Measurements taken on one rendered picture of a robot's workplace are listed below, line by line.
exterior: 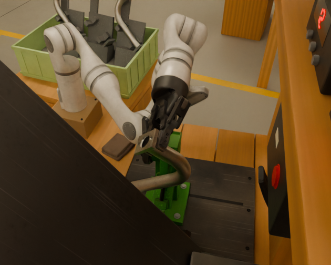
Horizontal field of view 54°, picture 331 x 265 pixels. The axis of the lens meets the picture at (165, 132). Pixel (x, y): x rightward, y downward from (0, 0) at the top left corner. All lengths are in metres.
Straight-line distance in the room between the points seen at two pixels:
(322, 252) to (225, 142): 1.01
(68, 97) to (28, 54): 0.55
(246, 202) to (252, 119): 1.74
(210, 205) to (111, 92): 0.46
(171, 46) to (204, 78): 2.41
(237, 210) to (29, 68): 1.26
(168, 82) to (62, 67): 0.59
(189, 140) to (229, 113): 1.55
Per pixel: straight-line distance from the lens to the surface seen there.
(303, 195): 0.29
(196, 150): 1.21
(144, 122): 0.69
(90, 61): 1.06
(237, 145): 1.25
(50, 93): 1.71
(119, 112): 0.96
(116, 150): 1.15
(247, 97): 2.98
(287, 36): 0.50
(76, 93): 1.26
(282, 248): 0.91
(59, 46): 1.14
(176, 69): 0.69
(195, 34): 0.79
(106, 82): 1.01
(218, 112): 2.77
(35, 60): 1.77
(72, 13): 1.89
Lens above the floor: 1.76
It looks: 44 degrees down
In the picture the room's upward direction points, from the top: straight up
